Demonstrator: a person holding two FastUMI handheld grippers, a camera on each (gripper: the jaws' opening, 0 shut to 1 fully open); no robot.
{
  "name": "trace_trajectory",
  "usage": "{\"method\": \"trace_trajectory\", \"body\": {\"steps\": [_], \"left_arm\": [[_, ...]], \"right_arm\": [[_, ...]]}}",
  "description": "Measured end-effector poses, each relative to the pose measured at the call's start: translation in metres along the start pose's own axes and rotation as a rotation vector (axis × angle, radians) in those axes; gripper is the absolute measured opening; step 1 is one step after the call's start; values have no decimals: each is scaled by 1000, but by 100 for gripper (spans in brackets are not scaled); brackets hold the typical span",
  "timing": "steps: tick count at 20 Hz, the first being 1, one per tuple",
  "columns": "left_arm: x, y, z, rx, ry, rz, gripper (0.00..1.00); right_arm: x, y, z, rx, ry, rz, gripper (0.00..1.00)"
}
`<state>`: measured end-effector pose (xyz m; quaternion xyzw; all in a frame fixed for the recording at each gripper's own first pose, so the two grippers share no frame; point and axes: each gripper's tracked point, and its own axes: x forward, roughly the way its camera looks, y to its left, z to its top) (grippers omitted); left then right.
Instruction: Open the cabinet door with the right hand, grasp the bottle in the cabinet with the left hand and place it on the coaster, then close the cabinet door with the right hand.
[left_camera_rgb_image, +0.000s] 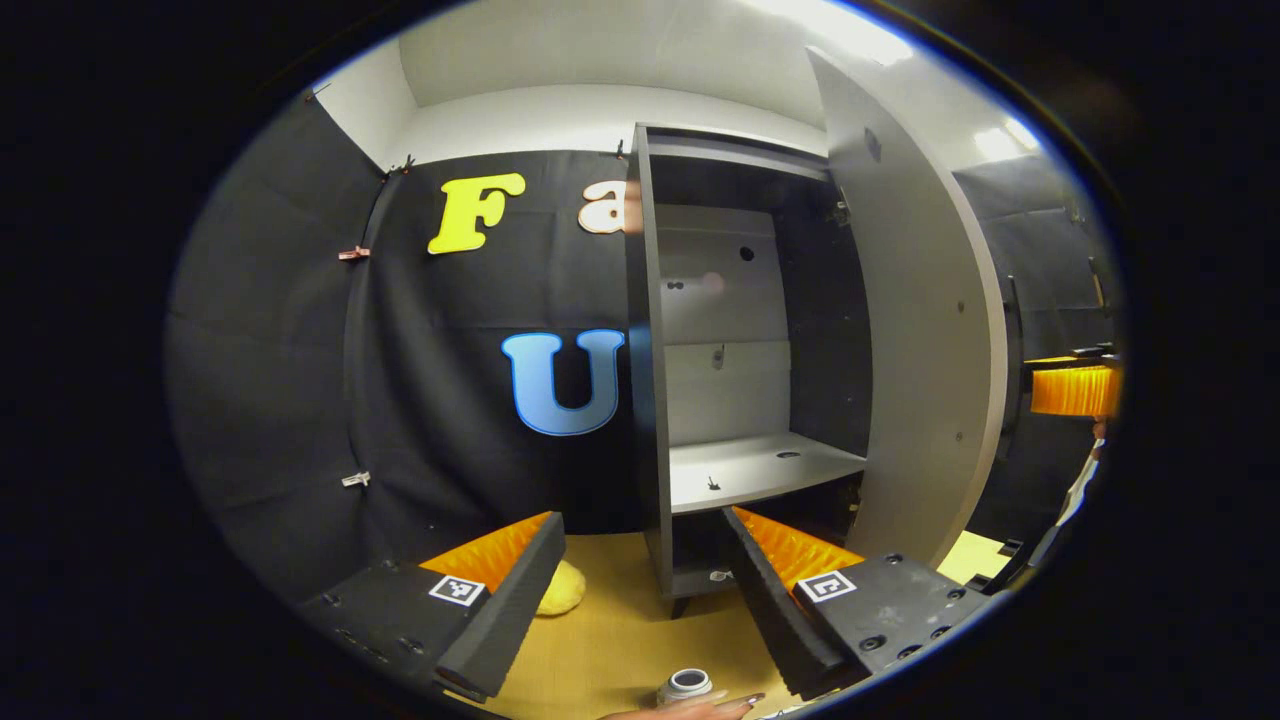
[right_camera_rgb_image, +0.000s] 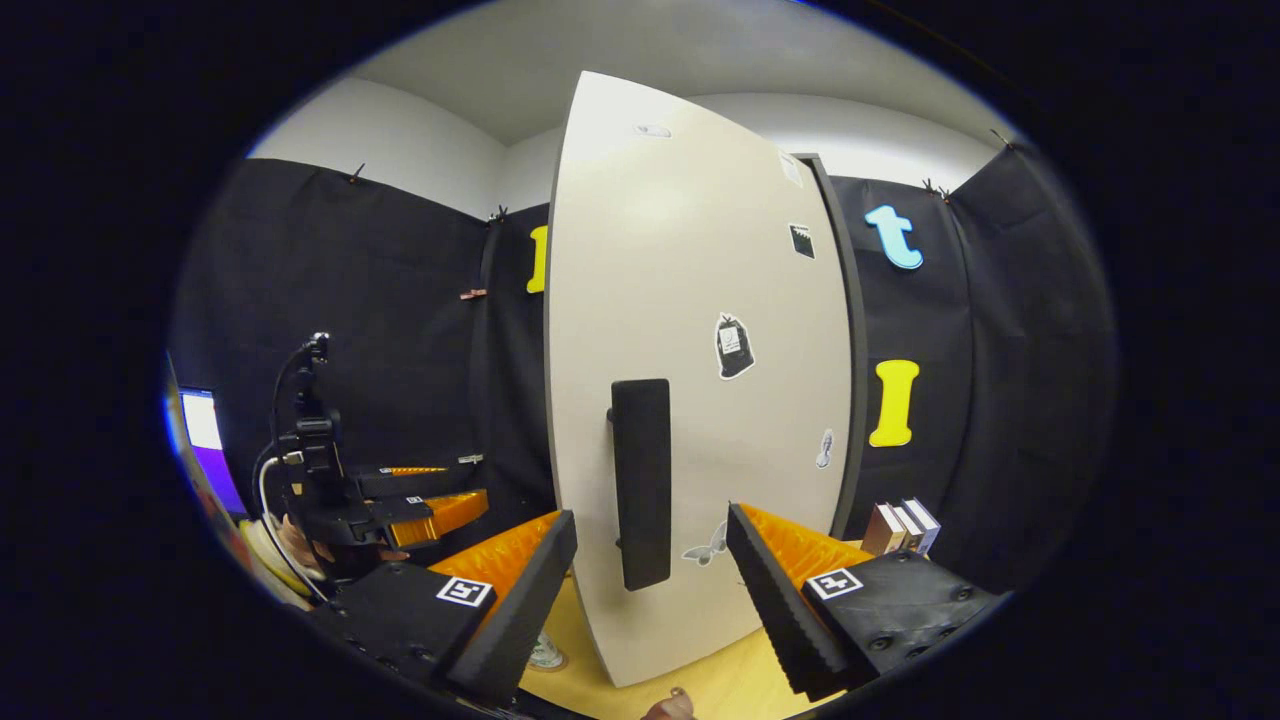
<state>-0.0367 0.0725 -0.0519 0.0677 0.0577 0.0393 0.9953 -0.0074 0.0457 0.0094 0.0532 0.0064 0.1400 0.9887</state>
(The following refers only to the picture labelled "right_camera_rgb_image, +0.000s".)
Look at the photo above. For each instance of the dark grey cabinet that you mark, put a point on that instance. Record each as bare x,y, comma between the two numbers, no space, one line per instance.
858,400

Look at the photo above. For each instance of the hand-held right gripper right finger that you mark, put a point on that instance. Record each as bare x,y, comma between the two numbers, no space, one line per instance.
770,600

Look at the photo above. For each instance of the black backdrop cloth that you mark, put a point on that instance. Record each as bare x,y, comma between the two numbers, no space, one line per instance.
400,300

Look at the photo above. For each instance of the computer monitor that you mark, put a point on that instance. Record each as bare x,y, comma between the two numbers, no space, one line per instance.
205,440

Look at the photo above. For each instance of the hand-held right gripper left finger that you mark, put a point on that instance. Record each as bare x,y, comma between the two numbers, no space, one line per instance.
530,610

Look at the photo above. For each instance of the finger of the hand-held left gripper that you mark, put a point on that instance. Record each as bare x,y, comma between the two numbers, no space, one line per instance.
420,485
400,510

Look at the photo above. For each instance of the beige cabinet door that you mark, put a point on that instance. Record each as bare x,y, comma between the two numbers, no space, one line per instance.
700,250

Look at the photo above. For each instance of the brown book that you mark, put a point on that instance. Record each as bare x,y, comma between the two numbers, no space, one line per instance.
883,530

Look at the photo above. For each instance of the round brown coaster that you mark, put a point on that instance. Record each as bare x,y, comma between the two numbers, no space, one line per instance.
558,666

